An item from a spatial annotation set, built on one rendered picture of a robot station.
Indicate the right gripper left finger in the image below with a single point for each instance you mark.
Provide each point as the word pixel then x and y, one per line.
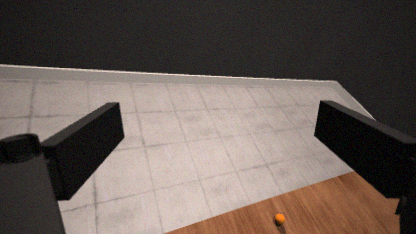
pixel 28 202

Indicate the small orange ball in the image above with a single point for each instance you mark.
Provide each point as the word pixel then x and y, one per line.
pixel 279 218

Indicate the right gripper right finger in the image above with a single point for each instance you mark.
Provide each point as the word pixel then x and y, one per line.
pixel 381 155

